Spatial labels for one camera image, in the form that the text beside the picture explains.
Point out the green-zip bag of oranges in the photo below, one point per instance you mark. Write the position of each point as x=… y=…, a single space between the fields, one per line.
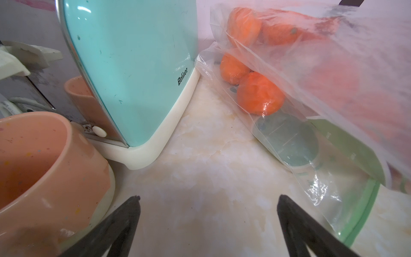
x=338 y=174

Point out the mint green toaster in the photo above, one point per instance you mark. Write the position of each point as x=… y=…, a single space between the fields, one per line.
x=123 y=72

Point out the blue-zip clear bag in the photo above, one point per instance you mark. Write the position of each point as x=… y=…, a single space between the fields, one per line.
x=346 y=63

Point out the pink ceramic mug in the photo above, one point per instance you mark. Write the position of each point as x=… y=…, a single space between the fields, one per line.
x=55 y=186

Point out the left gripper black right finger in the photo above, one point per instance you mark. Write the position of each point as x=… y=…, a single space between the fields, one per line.
x=303 y=234

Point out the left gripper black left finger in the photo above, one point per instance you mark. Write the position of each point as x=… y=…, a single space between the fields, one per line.
x=112 y=237

